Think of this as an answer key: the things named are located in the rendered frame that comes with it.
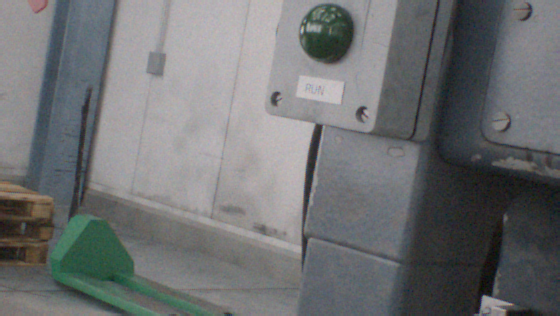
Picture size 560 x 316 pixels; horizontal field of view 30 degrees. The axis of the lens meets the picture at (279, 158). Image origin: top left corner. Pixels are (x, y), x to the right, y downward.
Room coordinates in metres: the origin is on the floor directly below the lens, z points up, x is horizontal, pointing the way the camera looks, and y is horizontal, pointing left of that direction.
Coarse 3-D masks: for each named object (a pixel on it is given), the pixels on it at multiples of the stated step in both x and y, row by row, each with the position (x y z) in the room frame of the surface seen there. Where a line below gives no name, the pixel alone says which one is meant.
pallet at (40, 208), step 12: (0, 180) 6.85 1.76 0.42; (0, 192) 6.22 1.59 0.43; (12, 192) 6.37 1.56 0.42; (24, 192) 6.43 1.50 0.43; (36, 192) 6.52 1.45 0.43; (0, 204) 6.55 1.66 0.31; (12, 204) 6.54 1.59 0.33; (24, 204) 6.60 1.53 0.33; (36, 204) 6.28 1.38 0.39; (48, 204) 6.33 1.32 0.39; (0, 216) 6.13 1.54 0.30; (12, 216) 6.19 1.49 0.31; (24, 216) 6.26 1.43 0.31; (36, 216) 6.28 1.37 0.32; (48, 216) 6.34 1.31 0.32
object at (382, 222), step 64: (512, 0) 0.52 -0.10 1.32; (448, 64) 0.54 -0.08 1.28; (512, 64) 0.51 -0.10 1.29; (448, 128) 0.54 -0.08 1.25; (512, 128) 0.51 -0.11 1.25; (320, 192) 0.58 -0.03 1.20; (384, 192) 0.55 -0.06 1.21; (448, 192) 0.55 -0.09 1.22; (512, 192) 0.60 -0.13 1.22; (320, 256) 0.57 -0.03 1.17; (384, 256) 0.54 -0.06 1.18; (448, 256) 0.56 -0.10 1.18; (512, 256) 0.73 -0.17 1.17
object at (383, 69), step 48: (288, 0) 0.55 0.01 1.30; (336, 0) 0.53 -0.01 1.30; (384, 0) 0.51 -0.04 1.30; (432, 0) 0.52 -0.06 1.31; (288, 48) 0.55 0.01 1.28; (384, 48) 0.50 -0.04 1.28; (432, 48) 0.53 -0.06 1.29; (288, 96) 0.54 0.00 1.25; (384, 96) 0.50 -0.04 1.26; (432, 96) 0.53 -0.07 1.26
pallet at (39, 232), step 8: (0, 224) 6.60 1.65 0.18; (8, 224) 6.62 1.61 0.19; (16, 224) 6.66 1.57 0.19; (32, 224) 6.39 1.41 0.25; (40, 224) 6.39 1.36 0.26; (48, 224) 6.43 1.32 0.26; (24, 232) 6.43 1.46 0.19; (32, 232) 6.37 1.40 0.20; (40, 232) 6.40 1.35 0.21; (48, 232) 6.44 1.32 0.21; (0, 240) 6.19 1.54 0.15; (8, 240) 6.24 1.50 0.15; (16, 240) 6.28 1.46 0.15; (24, 240) 6.32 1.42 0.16; (32, 240) 6.36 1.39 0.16; (40, 240) 6.41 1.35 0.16
